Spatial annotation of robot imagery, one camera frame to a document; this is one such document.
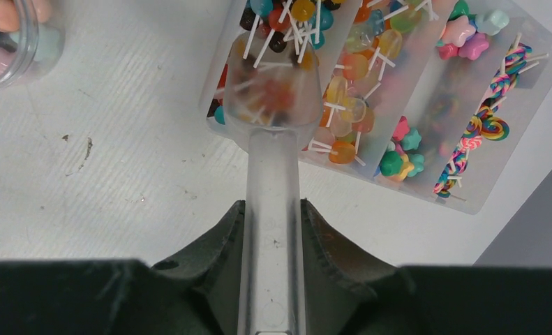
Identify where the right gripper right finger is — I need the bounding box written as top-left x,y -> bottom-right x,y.
301,200 -> 552,334

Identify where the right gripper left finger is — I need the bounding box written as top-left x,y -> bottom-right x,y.
0,200 -> 245,334

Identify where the clear plastic scoop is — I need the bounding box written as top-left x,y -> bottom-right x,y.
223,32 -> 323,334

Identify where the clear plastic jar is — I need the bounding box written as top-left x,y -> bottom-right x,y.
0,1 -> 65,89

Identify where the compartmented candy tray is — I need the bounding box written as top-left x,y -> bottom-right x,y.
199,1 -> 552,214

